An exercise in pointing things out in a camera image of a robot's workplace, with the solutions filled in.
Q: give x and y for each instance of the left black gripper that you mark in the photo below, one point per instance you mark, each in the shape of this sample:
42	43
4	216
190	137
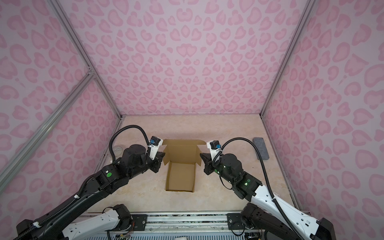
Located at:
158	158

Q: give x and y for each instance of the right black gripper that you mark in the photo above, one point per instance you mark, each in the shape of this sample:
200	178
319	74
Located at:
208	162

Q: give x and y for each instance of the brown cardboard box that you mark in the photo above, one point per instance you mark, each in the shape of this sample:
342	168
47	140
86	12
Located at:
182	158

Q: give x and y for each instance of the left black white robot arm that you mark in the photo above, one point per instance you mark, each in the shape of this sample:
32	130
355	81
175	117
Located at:
95	188

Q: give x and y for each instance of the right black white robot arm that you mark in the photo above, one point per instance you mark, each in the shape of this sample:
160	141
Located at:
265	210

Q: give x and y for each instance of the clear tape roll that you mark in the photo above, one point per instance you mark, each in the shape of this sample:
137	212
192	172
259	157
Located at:
118	150

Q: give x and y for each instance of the grey felt case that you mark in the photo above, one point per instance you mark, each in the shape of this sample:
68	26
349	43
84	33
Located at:
262	148

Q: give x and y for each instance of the left diagonal aluminium strut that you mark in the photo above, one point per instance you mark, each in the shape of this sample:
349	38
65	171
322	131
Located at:
23	155

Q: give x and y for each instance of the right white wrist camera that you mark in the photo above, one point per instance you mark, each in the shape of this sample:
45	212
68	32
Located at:
215	149

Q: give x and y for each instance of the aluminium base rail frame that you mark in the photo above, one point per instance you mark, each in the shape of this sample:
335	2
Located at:
117	226

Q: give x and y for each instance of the left corner aluminium post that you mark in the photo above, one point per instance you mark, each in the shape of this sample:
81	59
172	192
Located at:
79	46

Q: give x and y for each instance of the corner aluminium post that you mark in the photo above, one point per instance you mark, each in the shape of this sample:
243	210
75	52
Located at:
294	41
79	46

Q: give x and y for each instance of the right corner aluminium post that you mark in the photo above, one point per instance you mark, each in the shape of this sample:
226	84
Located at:
294	41

